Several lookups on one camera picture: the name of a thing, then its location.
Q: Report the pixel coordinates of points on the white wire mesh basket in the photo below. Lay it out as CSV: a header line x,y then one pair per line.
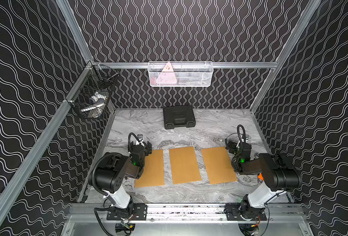
x,y
189,74

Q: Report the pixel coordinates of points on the silver object in black basket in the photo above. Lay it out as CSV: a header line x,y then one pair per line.
x,y
97,103

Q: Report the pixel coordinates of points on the orange handled adjustable wrench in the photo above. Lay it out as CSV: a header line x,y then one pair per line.
x,y
260,176

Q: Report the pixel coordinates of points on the brown file bag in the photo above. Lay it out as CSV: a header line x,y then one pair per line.
x,y
184,165
218,165
153,173

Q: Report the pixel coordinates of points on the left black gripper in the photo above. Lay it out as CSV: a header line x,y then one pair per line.
x,y
143,147

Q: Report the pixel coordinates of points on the black plastic tool case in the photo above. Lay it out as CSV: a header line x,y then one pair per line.
x,y
179,116

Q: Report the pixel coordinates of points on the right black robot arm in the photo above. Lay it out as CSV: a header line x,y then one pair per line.
x,y
278,173

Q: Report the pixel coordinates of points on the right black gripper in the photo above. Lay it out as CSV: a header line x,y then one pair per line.
x,y
232,145

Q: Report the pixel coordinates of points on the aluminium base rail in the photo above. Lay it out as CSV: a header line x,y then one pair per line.
x,y
213,213

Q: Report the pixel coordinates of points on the black wire mesh basket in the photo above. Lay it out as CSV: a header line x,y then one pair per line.
x,y
100,78

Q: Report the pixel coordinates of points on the pink triangular sheet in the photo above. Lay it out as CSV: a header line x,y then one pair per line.
x,y
167,76

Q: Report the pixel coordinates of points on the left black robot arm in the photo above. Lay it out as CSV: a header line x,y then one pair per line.
x,y
112,168

